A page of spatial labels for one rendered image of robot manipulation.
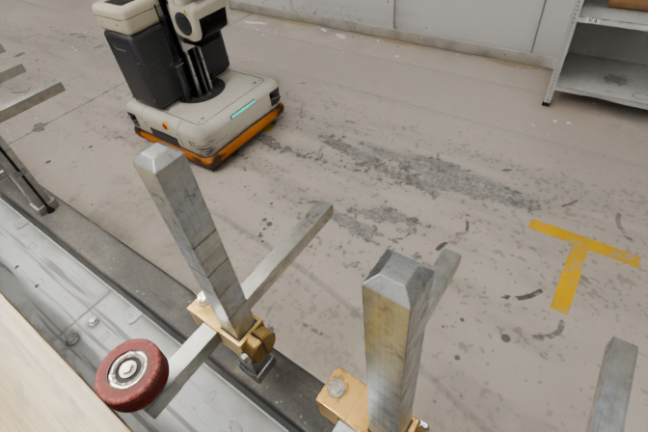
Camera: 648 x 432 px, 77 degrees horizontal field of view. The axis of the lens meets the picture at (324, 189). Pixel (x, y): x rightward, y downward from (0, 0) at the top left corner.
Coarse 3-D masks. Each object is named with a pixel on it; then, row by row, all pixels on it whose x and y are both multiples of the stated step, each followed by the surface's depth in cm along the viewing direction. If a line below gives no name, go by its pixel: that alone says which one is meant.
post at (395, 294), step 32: (384, 256) 27; (384, 288) 26; (416, 288) 25; (384, 320) 27; (416, 320) 27; (384, 352) 31; (416, 352) 32; (384, 384) 35; (416, 384) 39; (384, 416) 40
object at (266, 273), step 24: (312, 216) 76; (288, 240) 72; (264, 264) 69; (288, 264) 71; (264, 288) 67; (192, 336) 60; (216, 336) 61; (192, 360) 58; (168, 384) 55; (144, 408) 54
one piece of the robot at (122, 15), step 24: (120, 0) 189; (144, 0) 187; (120, 24) 184; (144, 24) 190; (168, 24) 199; (120, 48) 200; (144, 48) 194; (168, 48) 204; (192, 48) 209; (216, 48) 229; (144, 72) 200; (168, 72) 209; (192, 72) 215; (216, 72) 235; (144, 96) 215; (168, 96) 214
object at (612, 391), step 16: (608, 352) 55; (624, 352) 54; (608, 368) 53; (624, 368) 53; (608, 384) 52; (624, 384) 52; (608, 400) 50; (624, 400) 50; (592, 416) 51; (608, 416) 49; (624, 416) 49
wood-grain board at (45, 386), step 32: (0, 320) 57; (0, 352) 54; (32, 352) 53; (0, 384) 51; (32, 384) 50; (64, 384) 50; (0, 416) 48; (32, 416) 48; (64, 416) 47; (96, 416) 47
